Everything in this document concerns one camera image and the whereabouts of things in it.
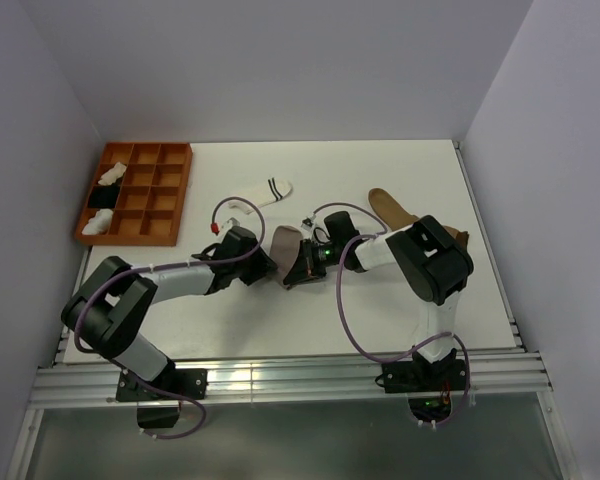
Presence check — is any white rolled sock in tray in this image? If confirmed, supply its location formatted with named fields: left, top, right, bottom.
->
left=81, top=209, right=114, bottom=236

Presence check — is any orange wooden compartment tray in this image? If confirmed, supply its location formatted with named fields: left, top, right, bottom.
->
left=75, top=142, right=193, bottom=247

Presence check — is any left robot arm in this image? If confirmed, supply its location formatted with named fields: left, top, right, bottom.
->
left=61, top=226, right=277, bottom=399

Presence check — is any black rolled sock in tray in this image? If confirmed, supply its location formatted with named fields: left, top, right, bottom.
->
left=87, top=185, right=120, bottom=209

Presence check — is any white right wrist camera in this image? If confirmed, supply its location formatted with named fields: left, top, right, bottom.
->
left=301, top=213, right=316, bottom=241

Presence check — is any cream rolled sock in tray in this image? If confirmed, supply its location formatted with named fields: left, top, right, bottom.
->
left=97, top=162, right=127, bottom=186

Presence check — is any tan brown long sock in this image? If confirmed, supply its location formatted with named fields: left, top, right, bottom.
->
left=368, top=188, right=469, bottom=250

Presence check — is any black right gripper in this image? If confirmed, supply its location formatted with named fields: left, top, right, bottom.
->
left=285, top=238, right=344, bottom=286

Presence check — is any grey sock with red cuff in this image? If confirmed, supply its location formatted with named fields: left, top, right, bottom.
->
left=269, top=225, right=304, bottom=290

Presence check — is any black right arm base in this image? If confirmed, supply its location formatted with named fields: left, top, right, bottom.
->
left=374, top=349, right=469, bottom=424

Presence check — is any white sock with black stripes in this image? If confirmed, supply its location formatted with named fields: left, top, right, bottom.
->
left=228, top=177, right=293, bottom=214

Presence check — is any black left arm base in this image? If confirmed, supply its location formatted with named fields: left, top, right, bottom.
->
left=115, top=368, right=208, bottom=440

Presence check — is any aluminium frame rail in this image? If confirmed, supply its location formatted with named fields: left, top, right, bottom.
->
left=28, top=350, right=551, bottom=410

